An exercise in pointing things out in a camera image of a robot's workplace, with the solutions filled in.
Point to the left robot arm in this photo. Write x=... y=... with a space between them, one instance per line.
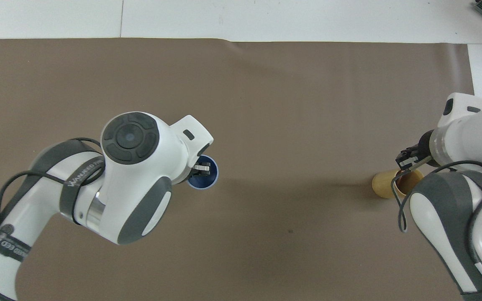
x=136 y=196

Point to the blue cup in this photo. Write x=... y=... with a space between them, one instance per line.
x=208 y=182

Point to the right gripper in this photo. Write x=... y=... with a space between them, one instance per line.
x=425 y=148

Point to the wooden cup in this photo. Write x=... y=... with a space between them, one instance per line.
x=384 y=184

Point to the light wooden chopstick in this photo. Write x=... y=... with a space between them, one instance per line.
x=417 y=164

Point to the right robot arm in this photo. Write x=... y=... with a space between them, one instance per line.
x=471 y=133

